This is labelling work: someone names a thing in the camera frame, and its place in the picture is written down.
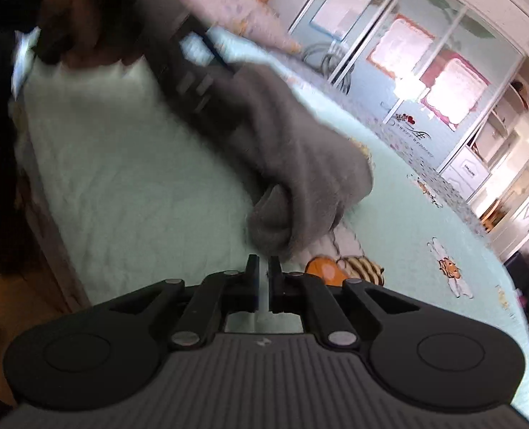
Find white overhead cabinet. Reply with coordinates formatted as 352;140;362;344
403;0;529;63

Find pink bordered poster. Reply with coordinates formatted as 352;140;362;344
421;51;491;130

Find white door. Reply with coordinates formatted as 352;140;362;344
488;179;529;255

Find black storage box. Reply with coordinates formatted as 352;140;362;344
503;250;529;322

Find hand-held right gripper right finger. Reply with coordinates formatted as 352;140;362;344
268;256;421;349

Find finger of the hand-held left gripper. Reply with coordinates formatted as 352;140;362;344
146;15;238;114

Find sliding door wardrobe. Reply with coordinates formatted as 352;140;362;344
287;0;526;175

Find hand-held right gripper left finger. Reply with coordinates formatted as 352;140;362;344
106;254;262;351

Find grey knit garment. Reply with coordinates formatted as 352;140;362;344
130;0;375;262

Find blue bordered poster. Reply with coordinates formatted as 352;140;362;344
309;0;372;41

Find wooden chair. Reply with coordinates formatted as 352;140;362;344
481;199;506;228

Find person's dark clothing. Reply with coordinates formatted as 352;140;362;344
0;0;95;278

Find dotted bed sheet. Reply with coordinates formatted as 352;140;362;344
287;54;493;233

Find white drawer cabinet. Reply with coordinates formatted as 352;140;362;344
439;145;491;202

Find person's left hand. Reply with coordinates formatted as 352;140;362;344
39;0;147;68

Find floral duvet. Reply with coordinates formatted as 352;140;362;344
157;0;303;54

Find green quilted bee bedspread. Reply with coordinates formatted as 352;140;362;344
12;27;529;429

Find white corner shelves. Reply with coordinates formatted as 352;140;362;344
470;78;529;166

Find orange bordered poster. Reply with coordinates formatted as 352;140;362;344
366;14;435;77

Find coiled grey hose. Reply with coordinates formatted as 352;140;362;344
302;40;352;94

